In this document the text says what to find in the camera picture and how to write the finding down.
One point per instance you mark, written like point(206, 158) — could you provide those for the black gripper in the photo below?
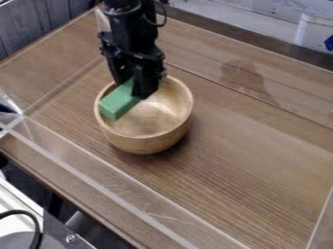
point(140, 63)

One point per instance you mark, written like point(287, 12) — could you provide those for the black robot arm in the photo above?
point(128, 45)

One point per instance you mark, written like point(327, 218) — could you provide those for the clear acrylic front wall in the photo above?
point(140, 214)

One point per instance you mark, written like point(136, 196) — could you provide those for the brown wooden bowl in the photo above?
point(155, 124)

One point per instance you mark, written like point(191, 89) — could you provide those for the green rectangular block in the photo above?
point(119, 101)

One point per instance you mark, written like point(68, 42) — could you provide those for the white container top right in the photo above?
point(314, 33)

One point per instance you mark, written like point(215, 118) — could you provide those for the grey metal stand base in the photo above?
point(55, 238)

